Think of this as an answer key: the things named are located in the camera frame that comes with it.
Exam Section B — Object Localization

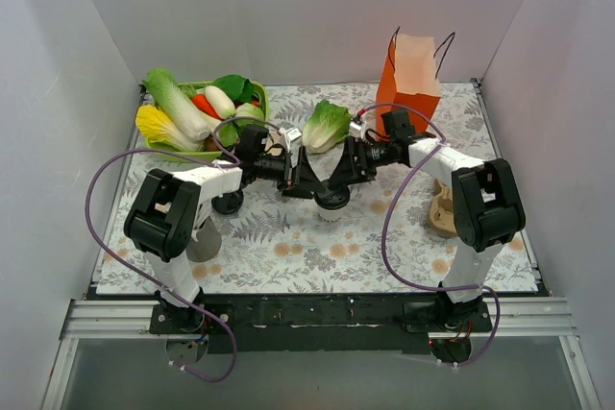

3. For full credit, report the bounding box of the black plastic cup lid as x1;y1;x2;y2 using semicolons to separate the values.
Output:
314;185;351;211

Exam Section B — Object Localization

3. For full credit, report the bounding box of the white paper coffee cup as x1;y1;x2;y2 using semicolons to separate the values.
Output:
318;206;344;222

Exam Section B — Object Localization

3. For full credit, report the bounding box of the orange paper bag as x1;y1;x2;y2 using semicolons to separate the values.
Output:
376;30;441;134

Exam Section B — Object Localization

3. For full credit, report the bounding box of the brown cardboard cup carrier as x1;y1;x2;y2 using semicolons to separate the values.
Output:
427;180;457;237

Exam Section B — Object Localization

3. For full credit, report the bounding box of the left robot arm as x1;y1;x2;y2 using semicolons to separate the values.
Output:
124;124;326;333

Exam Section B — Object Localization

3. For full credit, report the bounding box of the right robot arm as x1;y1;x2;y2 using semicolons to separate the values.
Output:
329;106;526;332

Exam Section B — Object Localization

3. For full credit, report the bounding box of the floral table mat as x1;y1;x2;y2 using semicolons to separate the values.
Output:
95;83;537;296

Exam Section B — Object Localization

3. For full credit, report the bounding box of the loose green lettuce head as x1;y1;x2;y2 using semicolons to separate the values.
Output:
302;100;352;154

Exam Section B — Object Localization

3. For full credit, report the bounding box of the green vegetable tray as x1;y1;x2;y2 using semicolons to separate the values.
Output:
146;81;270;164

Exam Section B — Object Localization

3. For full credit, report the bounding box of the white radish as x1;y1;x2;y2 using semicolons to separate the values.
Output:
204;85;235;120

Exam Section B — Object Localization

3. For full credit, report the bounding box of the green bok choy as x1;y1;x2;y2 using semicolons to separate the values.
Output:
210;74;265;147

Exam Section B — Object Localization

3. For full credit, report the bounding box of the orange carrot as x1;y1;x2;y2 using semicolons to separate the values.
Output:
192;93;220;120

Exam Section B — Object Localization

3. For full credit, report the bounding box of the grey straw holder cup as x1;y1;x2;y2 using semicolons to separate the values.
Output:
186;217;222;263

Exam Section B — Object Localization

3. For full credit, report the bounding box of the napa cabbage green white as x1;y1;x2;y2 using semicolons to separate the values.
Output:
143;68;211;141

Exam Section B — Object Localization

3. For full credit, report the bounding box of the yellow cabbage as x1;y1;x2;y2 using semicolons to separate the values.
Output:
135;105;202;152

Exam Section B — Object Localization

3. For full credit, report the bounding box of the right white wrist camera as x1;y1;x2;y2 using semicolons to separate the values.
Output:
349;115;367;140

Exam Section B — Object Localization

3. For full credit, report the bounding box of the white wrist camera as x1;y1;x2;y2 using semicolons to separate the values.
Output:
349;115;367;140
280;127;302;153

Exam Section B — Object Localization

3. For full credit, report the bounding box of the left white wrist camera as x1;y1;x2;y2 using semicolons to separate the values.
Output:
280;127;302;153

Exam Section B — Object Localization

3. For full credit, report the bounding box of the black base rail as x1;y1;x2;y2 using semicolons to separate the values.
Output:
150;293;495;354

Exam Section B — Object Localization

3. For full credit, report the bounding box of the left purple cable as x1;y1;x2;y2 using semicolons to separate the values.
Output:
84;115;284;382

